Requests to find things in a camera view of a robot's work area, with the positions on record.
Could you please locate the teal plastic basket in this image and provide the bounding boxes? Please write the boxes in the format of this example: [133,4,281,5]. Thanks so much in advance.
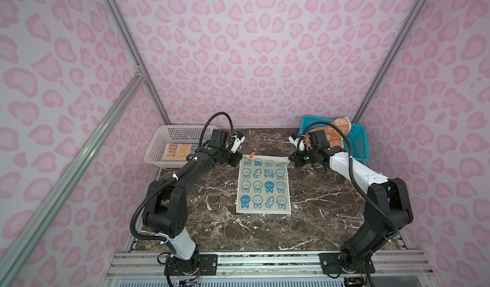
[297,115,370,162]

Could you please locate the white plastic basket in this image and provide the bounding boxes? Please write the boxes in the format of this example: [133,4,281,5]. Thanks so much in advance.
[144,125,204,169]

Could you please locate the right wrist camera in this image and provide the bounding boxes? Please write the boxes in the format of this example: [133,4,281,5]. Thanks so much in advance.
[288,134,306,152]

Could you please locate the teal patterned towel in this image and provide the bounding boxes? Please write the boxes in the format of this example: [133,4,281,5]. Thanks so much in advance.
[236,155,292,215]

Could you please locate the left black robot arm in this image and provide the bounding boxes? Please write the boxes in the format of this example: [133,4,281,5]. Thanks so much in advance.
[130,129,244,276]

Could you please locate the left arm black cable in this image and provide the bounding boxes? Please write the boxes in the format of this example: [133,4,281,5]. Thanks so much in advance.
[129,111,235,242]

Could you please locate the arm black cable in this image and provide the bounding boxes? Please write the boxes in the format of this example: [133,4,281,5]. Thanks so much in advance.
[129,111,235,242]
[302,121,401,234]

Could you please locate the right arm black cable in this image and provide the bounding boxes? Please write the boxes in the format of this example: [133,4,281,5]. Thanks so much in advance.
[302,121,401,234]

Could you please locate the left diagonal aluminium strut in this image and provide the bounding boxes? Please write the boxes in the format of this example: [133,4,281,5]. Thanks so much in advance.
[1,73,145,286]

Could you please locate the left corner aluminium post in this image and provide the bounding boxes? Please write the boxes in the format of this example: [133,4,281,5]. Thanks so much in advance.
[103,0,171,125]

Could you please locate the right corner aluminium post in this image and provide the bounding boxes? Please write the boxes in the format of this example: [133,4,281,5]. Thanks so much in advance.
[353,0,430,124]

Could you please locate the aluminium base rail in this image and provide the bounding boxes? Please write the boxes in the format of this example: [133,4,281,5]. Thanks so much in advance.
[103,249,438,286]

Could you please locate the cream rabbit text towel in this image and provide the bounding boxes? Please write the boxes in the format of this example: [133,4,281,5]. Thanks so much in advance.
[162,143,198,162]

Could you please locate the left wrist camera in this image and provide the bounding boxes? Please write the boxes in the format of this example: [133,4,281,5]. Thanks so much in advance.
[230,131,245,153]

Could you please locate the orange patterned towel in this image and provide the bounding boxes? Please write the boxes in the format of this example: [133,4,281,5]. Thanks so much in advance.
[304,116,352,150]

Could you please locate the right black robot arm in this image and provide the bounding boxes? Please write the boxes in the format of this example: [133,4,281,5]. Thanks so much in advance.
[289,131,413,273]

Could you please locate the corner aluminium post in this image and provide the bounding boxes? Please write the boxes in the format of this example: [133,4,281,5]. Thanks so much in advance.
[103,0,171,125]
[353,0,430,124]

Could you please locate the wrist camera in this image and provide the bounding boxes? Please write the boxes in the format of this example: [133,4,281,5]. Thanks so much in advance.
[230,131,245,153]
[288,134,306,152]

